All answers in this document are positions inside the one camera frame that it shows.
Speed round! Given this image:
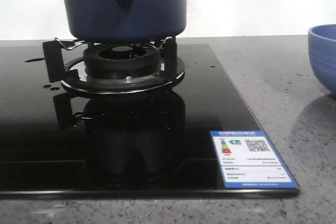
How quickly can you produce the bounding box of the dark blue cooking pot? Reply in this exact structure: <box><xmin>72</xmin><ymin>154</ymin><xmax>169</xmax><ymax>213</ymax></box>
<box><xmin>64</xmin><ymin>0</ymin><xmax>186</xmax><ymax>44</ymax></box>

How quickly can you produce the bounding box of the black pot support grate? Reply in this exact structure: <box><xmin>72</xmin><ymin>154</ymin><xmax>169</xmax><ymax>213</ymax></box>
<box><xmin>43</xmin><ymin>36</ymin><xmax>185</xmax><ymax>95</ymax></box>

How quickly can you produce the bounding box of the blue energy label sticker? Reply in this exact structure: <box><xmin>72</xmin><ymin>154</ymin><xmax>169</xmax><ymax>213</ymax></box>
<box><xmin>211</xmin><ymin>131</ymin><xmax>298</xmax><ymax>189</ymax></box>

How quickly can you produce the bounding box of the black glass gas cooktop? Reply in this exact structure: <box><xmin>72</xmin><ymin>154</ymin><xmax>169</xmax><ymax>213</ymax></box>
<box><xmin>1</xmin><ymin>45</ymin><xmax>300</xmax><ymax>199</ymax></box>

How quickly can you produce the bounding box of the black gas burner head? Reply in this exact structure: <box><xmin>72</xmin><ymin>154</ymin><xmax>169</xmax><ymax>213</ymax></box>
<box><xmin>83</xmin><ymin>44</ymin><xmax>161</xmax><ymax>79</ymax></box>

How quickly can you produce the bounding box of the light blue plastic bowl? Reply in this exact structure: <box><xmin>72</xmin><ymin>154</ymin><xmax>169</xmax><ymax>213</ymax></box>
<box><xmin>308</xmin><ymin>24</ymin><xmax>335</xmax><ymax>94</ymax></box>

